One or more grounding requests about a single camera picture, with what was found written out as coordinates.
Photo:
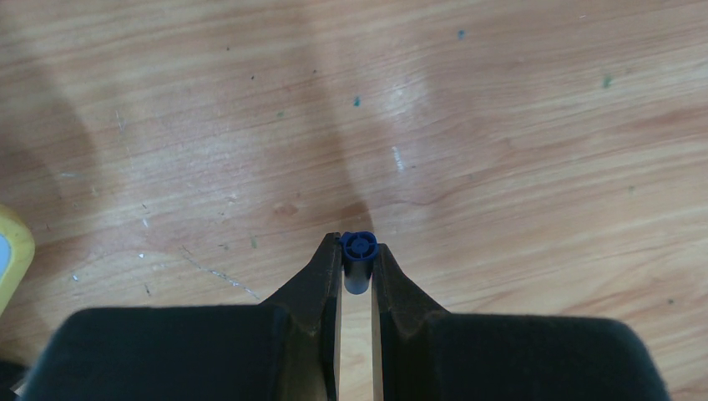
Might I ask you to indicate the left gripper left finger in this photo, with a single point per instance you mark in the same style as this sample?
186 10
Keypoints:
283 348

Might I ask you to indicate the yellow framed whiteboard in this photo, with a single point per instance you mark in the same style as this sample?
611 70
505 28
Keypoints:
17 253

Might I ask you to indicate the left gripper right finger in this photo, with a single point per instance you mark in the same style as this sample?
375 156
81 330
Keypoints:
421 351

